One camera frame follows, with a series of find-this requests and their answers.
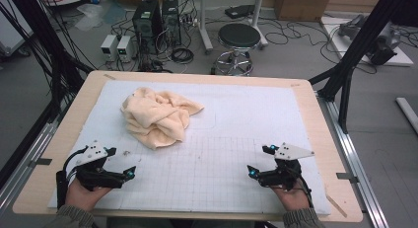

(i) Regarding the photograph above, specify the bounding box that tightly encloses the white metal table leg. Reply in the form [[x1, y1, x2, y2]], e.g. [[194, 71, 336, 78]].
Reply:
[[196, 0, 215, 55], [249, 0, 270, 50]]

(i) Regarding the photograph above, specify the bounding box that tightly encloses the grey metal bracket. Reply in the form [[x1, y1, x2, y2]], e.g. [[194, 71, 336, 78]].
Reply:
[[28, 158, 53, 168], [335, 172, 359, 184]]

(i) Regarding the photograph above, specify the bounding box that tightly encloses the cardboard box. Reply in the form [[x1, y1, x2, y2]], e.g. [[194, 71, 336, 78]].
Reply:
[[274, 0, 333, 23]]

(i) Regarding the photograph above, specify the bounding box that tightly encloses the tan wooden strip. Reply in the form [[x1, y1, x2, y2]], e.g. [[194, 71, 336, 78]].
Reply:
[[324, 192, 348, 219]]

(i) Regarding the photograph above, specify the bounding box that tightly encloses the black floor cable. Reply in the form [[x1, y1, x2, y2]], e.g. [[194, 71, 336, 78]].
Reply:
[[262, 17, 333, 64]]

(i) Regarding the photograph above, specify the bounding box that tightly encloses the cream terry towel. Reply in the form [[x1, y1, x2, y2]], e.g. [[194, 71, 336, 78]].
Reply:
[[120, 86, 205, 151]]

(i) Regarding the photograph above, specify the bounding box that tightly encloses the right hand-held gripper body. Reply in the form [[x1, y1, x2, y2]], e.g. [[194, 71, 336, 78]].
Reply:
[[259, 142, 314, 191]]

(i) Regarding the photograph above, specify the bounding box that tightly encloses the black metal frame post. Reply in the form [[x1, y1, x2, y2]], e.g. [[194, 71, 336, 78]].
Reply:
[[308, 0, 418, 134]]

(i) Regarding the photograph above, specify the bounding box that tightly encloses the clear plastic sheet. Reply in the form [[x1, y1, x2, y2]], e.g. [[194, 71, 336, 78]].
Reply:
[[73, 3, 107, 32]]

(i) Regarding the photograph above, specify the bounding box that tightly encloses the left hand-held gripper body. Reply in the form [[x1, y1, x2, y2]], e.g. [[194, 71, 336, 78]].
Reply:
[[70, 140, 116, 191]]

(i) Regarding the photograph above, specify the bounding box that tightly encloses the white power supply unit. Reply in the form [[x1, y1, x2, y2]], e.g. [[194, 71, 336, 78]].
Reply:
[[100, 34, 118, 62], [116, 35, 134, 63]]

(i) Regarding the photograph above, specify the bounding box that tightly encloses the person's right hand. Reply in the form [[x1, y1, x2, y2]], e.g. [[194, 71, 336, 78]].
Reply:
[[271, 183, 313, 212]]

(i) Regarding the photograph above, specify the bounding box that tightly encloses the flat black device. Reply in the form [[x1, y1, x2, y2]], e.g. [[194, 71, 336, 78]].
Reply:
[[224, 4, 256, 20]]

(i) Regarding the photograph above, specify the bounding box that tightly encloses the white floor board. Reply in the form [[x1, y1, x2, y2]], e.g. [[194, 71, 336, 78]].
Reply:
[[319, 15, 414, 68]]

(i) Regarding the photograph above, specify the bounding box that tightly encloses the black round stool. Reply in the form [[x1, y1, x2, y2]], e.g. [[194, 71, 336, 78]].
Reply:
[[215, 23, 262, 77]]

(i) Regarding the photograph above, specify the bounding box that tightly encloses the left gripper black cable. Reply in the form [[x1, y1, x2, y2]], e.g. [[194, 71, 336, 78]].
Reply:
[[55, 146, 88, 210]]

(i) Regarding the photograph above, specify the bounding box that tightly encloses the white tube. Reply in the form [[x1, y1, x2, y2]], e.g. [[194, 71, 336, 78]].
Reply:
[[395, 97, 418, 135]]

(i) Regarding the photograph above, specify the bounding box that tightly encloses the white grid mat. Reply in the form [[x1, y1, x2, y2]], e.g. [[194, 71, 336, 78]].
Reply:
[[47, 79, 332, 216]]

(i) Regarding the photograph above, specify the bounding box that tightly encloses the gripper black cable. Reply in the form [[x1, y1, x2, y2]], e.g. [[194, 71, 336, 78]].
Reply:
[[55, 146, 88, 210], [289, 168, 314, 208]]

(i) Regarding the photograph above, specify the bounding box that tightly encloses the person's left hand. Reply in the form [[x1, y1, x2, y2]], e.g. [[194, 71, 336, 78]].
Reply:
[[65, 179, 112, 212]]

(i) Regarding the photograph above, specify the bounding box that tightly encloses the aluminium rail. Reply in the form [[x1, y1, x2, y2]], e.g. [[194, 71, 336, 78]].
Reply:
[[0, 120, 62, 216], [316, 91, 390, 228]]

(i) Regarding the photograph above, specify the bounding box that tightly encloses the large black computer tower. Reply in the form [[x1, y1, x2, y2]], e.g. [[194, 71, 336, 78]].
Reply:
[[132, 0, 165, 54]]

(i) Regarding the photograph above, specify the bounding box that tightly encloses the slim black computer tower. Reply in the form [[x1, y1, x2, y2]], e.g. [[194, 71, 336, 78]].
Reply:
[[161, 0, 182, 46]]

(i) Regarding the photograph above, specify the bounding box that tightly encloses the black frame with cable bundle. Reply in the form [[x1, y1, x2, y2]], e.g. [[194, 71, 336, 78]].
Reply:
[[0, 0, 95, 123]]

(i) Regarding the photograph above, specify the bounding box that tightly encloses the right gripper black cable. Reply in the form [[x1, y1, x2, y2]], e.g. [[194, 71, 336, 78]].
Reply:
[[289, 168, 314, 208]]

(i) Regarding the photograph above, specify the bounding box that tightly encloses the coiled black cable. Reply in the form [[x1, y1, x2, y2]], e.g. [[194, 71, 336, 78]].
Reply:
[[171, 47, 195, 65]]

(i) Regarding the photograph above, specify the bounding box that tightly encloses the grey machine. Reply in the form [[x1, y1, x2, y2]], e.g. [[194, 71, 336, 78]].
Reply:
[[338, 14, 402, 66]]

